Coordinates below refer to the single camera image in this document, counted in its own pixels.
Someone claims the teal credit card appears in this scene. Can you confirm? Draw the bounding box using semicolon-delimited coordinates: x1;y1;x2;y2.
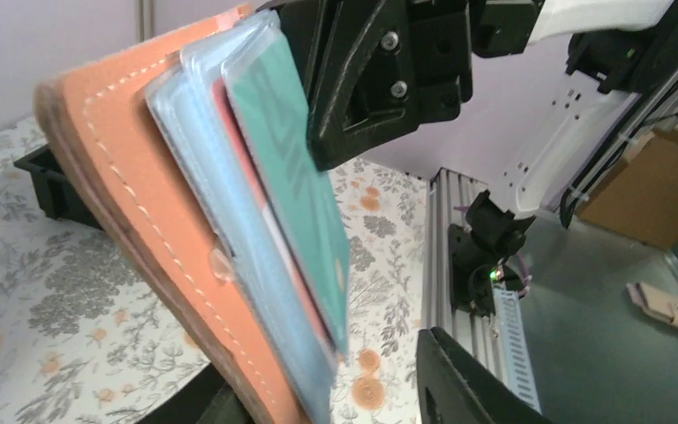
222;26;350;356

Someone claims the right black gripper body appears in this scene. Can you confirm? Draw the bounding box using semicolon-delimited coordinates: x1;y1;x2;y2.
403;0;545;124

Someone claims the red credit card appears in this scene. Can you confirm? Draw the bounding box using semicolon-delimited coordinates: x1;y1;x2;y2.
211;77;337;367

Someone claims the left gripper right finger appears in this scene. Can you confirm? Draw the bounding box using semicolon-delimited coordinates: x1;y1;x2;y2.
416;327;550;424

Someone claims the floral table mat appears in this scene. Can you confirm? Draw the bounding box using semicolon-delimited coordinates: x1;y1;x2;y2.
0;118;427;423

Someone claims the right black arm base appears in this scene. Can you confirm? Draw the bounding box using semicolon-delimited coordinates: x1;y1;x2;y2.
448;190;535;317

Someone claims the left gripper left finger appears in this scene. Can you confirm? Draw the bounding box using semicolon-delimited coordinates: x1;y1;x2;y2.
139;365;254;424

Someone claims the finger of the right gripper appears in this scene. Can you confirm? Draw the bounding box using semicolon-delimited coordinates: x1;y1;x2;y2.
262;1;421;170

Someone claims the aluminium mounting rail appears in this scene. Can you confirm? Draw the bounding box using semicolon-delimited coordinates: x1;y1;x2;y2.
420;168;545;415

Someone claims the black plastic bin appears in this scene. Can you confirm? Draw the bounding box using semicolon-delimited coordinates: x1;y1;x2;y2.
13;145;102;230

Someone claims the brown cardboard box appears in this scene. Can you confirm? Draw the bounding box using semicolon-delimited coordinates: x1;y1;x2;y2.
578;130;678;250

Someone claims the cardboard scrap on floor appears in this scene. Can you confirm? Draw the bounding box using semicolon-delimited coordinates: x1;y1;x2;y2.
626;282;678;329

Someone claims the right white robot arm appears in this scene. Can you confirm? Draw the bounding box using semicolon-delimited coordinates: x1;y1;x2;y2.
265;1;678;325

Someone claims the orange leather card holder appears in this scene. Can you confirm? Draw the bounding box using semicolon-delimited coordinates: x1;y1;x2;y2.
34;4;332;423

